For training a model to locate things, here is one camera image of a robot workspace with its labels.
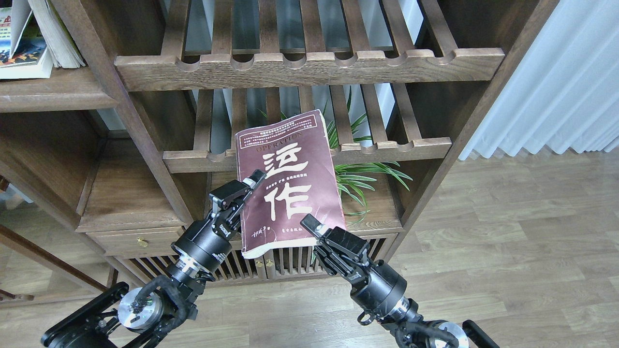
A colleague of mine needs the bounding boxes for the brass drawer knob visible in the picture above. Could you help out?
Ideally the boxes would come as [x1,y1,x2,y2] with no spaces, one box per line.
[136,237,149,247]

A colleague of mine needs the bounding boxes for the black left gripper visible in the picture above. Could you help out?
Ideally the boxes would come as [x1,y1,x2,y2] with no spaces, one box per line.
[172,169,267,274]

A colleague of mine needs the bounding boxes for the maroon book white characters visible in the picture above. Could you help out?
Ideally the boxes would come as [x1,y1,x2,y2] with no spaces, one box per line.
[235,110,346,259]

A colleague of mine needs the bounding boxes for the yellow cover book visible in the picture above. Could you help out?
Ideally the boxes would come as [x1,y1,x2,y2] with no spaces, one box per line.
[27,0,86,69]

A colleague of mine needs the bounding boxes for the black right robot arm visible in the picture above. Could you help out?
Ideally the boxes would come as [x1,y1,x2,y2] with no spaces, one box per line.
[301,215,497,348]

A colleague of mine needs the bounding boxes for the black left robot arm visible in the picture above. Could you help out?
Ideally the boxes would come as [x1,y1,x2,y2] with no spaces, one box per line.
[41,170,266,348]

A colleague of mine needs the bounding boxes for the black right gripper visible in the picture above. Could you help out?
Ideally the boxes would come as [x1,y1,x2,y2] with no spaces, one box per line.
[300,214,409,319]

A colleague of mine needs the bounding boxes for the white pleated curtain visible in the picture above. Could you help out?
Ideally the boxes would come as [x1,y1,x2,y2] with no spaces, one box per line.
[458,0,619,160]

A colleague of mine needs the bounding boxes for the dark wooden bookshelf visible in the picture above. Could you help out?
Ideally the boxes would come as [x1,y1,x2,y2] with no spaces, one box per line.
[1,0,559,284]

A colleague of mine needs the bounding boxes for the green spider plant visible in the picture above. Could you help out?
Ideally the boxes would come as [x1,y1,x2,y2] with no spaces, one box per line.
[271,85,413,225]

